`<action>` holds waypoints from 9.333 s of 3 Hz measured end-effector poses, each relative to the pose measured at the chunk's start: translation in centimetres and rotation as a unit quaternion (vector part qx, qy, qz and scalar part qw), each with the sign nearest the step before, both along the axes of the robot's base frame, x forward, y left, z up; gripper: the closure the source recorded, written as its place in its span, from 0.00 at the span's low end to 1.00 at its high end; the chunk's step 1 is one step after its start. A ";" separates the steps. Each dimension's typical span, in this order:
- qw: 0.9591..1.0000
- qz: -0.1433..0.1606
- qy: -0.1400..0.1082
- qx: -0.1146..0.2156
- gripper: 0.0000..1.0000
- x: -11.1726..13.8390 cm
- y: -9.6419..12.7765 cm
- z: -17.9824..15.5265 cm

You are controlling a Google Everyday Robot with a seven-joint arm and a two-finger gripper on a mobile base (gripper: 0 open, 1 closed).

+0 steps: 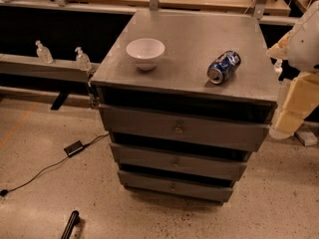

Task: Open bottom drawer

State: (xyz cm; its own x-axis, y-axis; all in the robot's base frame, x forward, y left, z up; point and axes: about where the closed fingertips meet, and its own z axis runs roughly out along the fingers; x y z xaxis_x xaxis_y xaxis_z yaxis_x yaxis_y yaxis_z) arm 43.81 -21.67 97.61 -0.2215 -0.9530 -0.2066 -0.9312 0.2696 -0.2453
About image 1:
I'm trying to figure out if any black power adapter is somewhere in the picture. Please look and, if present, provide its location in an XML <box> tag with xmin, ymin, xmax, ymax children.
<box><xmin>64</xmin><ymin>140</ymin><xmax>84</xmax><ymax>157</ymax></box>

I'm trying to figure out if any black cylindrical handle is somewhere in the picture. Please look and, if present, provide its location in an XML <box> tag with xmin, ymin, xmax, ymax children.
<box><xmin>61</xmin><ymin>210</ymin><xmax>80</xmax><ymax>239</ymax></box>

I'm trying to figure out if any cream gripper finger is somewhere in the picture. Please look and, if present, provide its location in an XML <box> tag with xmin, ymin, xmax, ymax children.
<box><xmin>266</xmin><ymin>33</ymin><xmax>290</xmax><ymax>60</ymax></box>
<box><xmin>269</xmin><ymin>73</ymin><xmax>319</xmax><ymax>139</ymax></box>

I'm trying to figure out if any grey metal shelf rail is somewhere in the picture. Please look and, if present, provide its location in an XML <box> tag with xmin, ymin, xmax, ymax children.
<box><xmin>0</xmin><ymin>54</ymin><xmax>87</xmax><ymax>82</ymax></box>

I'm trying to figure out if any white ceramic bowl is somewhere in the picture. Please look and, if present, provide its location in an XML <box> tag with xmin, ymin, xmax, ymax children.
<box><xmin>126</xmin><ymin>38</ymin><xmax>165</xmax><ymax>71</ymax></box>

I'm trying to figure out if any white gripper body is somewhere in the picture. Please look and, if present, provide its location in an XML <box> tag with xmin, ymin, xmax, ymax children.
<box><xmin>278</xmin><ymin>30</ymin><xmax>300</xmax><ymax>63</ymax></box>

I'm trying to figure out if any grey drawer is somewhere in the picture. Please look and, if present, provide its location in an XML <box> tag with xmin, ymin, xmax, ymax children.
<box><xmin>99</xmin><ymin>105</ymin><xmax>268</xmax><ymax>151</ymax></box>
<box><xmin>118</xmin><ymin>170</ymin><xmax>232</xmax><ymax>202</ymax></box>
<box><xmin>110</xmin><ymin>143</ymin><xmax>246</xmax><ymax>181</ymax></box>

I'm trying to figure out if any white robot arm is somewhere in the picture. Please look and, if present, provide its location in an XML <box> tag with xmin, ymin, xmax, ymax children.
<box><xmin>266</xmin><ymin>1</ymin><xmax>319</xmax><ymax>139</ymax></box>

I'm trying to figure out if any grey wooden drawer cabinet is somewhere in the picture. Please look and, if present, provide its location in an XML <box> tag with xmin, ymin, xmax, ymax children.
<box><xmin>92</xmin><ymin>10</ymin><xmax>278</xmax><ymax>189</ymax></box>

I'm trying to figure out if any crushed blue soda can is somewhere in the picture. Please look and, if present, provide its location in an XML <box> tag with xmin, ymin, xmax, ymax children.
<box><xmin>207</xmin><ymin>51</ymin><xmax>241</xmax><ymax>85</ymax></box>

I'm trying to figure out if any grey block on floor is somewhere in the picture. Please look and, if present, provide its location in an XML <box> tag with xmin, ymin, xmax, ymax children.
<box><xmin>295</xmin><ymin>126</ymin><xmax>318</xmax><ymax>146</ymax></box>

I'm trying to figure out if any white pump bottle right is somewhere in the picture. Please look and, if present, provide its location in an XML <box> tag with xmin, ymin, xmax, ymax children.
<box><xmin>273</xmin><ymin>59</ymin><xmax>283</xmax><ymax>77</ymax></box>

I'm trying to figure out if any clear pump bottle near cabinet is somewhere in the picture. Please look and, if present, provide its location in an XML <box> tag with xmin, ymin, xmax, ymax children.
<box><xmin>75</xmin><ymin>47</ymin><xmax>92</xmax><ymax>71</ymax></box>

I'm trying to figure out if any clear pump bottle far left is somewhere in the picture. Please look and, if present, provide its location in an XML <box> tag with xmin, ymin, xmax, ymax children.
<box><xmin>35</xmin><ymin>40</ymin><xmax>53</xmax><ymax>64</ymax></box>

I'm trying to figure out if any black power cable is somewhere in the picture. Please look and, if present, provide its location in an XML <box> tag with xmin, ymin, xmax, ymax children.
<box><xmin>0</xmin><ymin>132</ymin><xmax>111</xmax><ymax>198</ymax></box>

